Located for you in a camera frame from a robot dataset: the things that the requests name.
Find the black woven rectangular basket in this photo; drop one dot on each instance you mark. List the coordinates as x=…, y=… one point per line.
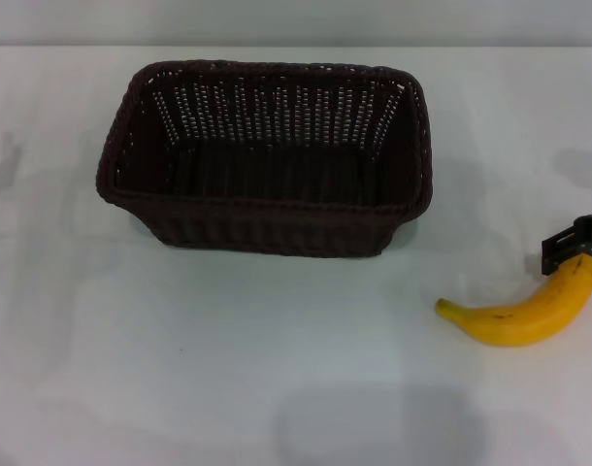
x=257, y=228

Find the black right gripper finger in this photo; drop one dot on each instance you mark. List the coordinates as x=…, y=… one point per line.
x=568, y=259
x=565, y=238

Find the yellow banana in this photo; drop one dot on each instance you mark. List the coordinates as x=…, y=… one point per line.
x=543, y=318

